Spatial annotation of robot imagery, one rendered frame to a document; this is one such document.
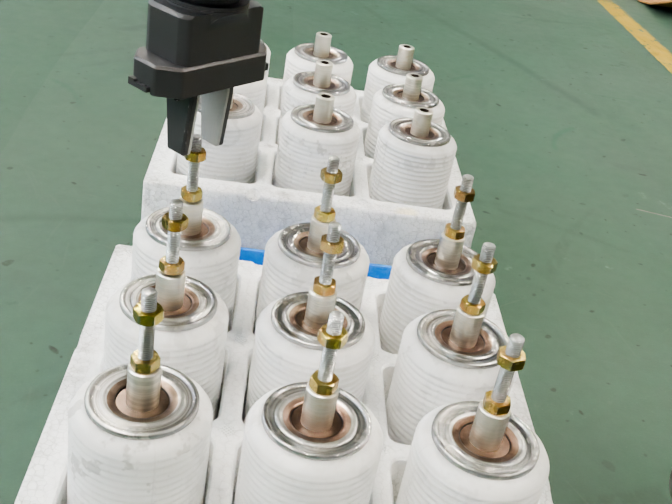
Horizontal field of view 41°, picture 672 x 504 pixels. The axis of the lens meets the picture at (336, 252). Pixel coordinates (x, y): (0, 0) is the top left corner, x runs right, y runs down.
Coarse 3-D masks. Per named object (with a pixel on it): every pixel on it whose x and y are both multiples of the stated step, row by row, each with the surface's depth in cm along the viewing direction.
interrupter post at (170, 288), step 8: (160, 272) 69; (184, 272) 70; (160, 280) 69; (168, 280) 69; (176, 280) 69; (184, 280) 70; (160, 288) 70; (168, 288) 69; (176, 288) 70; (160, 296) 70; (168, 296) 70; (176, 296) 70; (160, 304) 70; (168, 304) 70; (176, 304) 70
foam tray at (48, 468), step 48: (240, 288) 87; (384, 288) 91; (96, 336) 78; (240, 336) 81; (240, 384) 75; (384, 384) 82; (48, 432) 67; (240, 432) 70; (384, 432) 73; (48, 480) 63; (384, 480) 68
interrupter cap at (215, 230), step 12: (156, 216) 82; (204, 216) 83; (216, 216) 84; (156, 228) 80; (204, 228) 82; (216, 228) 82; (228, 228) 82; (156, 240) 79; (180, 240) 79; (192, 240) 79; (204, 240) 80; (216, 240) 80
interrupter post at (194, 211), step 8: (184, 200) 80; (200, 200) 80; (184, 208) 79; (192, 208) 79; (200, 208) 80; (192, 216) 80; (200, 216) 80; (192, 224) 80; (200, 224) 81; (184, 232) 80; (192, 232) 80
